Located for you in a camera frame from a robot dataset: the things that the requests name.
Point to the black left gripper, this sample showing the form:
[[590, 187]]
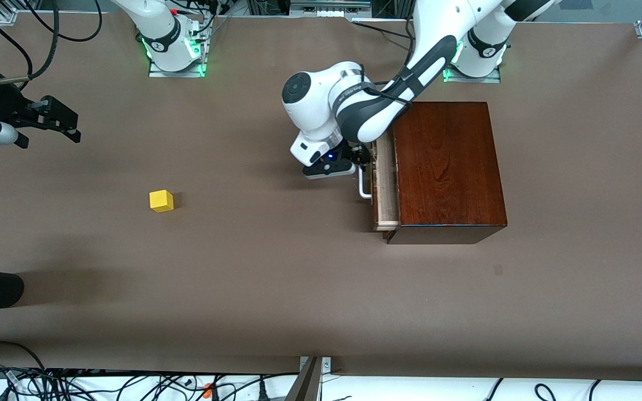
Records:
[[355, 152]]

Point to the yellow cube block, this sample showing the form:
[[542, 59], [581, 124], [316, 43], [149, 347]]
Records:
[[161, 201]]

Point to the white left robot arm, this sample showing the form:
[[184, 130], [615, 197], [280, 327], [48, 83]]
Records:
[[321, 100]]

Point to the dark wooden drawer cabinet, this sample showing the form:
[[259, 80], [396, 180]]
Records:
[[449, 161]]

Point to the grey power strip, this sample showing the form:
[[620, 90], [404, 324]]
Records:
[[329, 8]]

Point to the black power plug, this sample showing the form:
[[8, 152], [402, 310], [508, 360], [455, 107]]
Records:
[[262, 391]]

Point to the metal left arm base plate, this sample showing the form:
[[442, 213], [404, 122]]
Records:
[[471, 79]]

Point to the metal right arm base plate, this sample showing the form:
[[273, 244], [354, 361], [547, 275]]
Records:
[[176, 73]]

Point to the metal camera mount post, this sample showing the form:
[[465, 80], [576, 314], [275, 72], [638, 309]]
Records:
[[305, 384]]

